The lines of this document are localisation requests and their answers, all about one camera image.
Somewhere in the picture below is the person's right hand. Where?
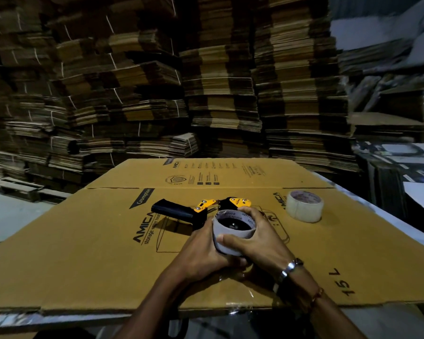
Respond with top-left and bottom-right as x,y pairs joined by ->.
217,206 -> 297,276

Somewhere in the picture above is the person's left hand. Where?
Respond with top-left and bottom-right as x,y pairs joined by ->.
165,217 -> 248,285

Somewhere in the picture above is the grey tape roll core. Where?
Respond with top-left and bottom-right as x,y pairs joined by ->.
212,209 -> 257,257

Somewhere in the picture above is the person's right forearm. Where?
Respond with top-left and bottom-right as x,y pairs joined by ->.
278,266 -> 367,339

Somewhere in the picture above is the person's left forearm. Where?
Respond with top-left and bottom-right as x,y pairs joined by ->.
114,270 -> 198,339

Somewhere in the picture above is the black yellow tape dispenser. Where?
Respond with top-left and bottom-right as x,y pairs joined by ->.
151,196 -> 252,232

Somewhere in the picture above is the clear packing tape roll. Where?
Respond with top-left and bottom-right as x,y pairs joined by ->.
286,190 -> 324,223

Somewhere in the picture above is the flattened printed cardboard box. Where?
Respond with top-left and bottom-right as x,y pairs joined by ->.
0,157 -> 424,317

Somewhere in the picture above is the narrow stack of flat cardboard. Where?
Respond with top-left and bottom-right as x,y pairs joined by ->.
178,0 -> 263,159

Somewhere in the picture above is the tall stack of flat cardboard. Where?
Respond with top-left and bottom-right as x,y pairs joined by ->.
253,0 -> 360,174

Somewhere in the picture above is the stack of white printed cartons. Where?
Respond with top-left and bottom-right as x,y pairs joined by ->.
353,140 -> 424,240

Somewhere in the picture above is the wooden pallet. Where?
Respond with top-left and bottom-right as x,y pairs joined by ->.
0,176 -> 72,204

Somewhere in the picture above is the messy pile of cardboard sheets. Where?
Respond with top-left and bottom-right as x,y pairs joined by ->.
337,32 -> 424,145

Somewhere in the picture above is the silver wrist bracelet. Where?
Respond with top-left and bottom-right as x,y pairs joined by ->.
272,258 -> 304,293

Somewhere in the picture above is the orange thread bracelet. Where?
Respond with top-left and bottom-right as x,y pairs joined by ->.
310,287 -> 326,305

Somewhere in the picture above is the strapped pile of cardboard bundles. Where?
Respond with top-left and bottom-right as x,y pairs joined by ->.
0,0 -> 200,194

